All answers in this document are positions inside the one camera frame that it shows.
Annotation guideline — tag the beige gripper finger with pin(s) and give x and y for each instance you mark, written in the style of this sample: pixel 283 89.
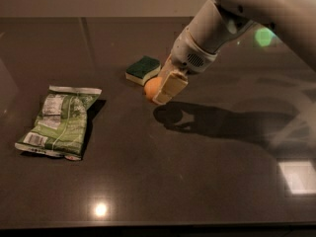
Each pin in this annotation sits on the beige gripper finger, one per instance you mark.
pixel 168 70
pixel 174 83

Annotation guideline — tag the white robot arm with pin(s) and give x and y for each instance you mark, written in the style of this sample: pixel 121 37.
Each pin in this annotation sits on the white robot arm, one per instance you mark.
pixel 220 21

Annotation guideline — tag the green jalapeno chip bag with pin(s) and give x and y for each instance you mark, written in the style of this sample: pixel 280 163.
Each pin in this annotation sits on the green jalapeno chip bag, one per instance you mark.
pixel 60 127

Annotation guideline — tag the orange fruit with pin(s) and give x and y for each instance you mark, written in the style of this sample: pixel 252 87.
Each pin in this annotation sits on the orange fruit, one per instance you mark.
pixel 151 87

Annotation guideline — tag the green and yellow sponge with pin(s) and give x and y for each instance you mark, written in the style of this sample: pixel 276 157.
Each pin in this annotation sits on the green and yellow sponge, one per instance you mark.
pixel 143 70

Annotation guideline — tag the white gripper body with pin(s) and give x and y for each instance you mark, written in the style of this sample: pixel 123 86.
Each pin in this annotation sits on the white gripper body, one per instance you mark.
pixel 187 53

